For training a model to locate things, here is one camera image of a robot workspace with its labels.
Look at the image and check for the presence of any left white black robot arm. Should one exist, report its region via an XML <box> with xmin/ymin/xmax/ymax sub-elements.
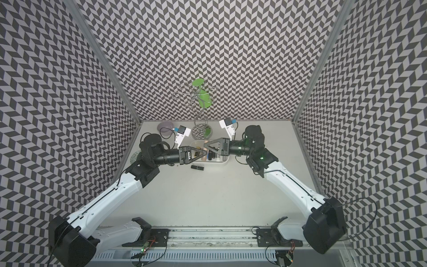
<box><xmin>48</xmin><ymin>133</ymin><xmax>207</xmax><ymax>267</ymax></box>

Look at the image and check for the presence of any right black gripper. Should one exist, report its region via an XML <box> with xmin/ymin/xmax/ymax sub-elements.
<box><xmin>204</xmin><ymin>138</ymin><xmax>254</xmax><ymax>158</ymax></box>

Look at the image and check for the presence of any aluminium front rail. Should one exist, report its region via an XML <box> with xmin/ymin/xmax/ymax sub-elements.
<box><xmin>96</xmin><ymin>226</ymin><xmax>354</xmax><ymax>251</ymax></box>

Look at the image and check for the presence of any slim black lipstick tube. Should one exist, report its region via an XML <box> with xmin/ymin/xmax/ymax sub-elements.
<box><xmin>191</xmin><ymin>165</ymin><xmax>204</xmax><ymax>171</ymax></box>

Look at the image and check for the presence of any small lilac bowl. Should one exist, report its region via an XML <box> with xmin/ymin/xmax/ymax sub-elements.
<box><xmin>157</xmin><ymin>121</ymin><xmax>175</xmax><ymax>133</ymax></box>

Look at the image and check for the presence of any white plastic storage box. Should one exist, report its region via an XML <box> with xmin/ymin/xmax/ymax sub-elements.
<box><xmin>190</xmin><ymin>140</ymin><xmax>229</xmax><ymax>166</ymax></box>

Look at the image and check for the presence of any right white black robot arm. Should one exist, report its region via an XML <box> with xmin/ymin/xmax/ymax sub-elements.
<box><xmin>203</xmin><ymin>125</ymin><xmax>347</xmax><ymax>254</ymax></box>

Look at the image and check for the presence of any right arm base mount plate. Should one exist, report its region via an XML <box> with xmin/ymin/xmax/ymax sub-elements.
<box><xmin>255</xmin><ymin>228</ymin><xmax>303</xmax><ymax>248</ymax></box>

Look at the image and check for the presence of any green patterned glass plate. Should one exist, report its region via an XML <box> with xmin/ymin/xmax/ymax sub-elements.
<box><xmin>130</xmin><ymin>151</ymin><xmax>142</xmax><ymax>164</ymax></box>

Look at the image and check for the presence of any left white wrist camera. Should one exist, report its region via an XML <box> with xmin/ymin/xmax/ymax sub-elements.
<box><xmin>174</xmin><ymin>125</ymin><xmax>191</xmax><ymax>149</ymax></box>

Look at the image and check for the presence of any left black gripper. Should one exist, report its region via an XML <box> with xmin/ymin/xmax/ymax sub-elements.
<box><xmin>153</xmin><ymin>146</ymin><xmax>207</xmax><ymax>166</ymax></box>

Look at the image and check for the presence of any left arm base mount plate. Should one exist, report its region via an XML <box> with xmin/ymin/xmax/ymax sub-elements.
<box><xmin>122</xmin><ymin>228</ymin><xmax>170</xmax><ymax>247</ymax></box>

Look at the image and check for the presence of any chrome stand with green leaves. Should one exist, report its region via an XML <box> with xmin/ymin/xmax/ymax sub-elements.
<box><xmin>178</xmin><ymin>78</ymin><xmax>218</xmax><ymax>140</ymax></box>

